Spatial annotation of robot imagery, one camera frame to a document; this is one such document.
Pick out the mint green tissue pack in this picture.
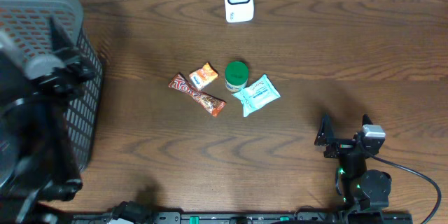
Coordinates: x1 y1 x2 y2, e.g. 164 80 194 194
232 74 281 117

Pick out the green lid jar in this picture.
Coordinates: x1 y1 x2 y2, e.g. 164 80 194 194
225 61 249 92

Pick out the orange chocolate bar wrapper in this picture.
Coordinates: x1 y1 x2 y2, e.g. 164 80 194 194
168 73 226 117

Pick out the small orange snack packet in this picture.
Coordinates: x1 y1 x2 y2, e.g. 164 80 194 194
189 62 218 90

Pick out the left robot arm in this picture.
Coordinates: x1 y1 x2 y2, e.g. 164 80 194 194
1 17 96 223

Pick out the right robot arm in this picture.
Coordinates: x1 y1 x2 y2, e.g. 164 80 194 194
314 114 391 223

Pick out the grey plastic basket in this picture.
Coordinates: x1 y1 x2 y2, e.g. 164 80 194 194
1 0 103 170

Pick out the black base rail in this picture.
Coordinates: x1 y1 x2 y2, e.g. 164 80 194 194
71 211 414 224

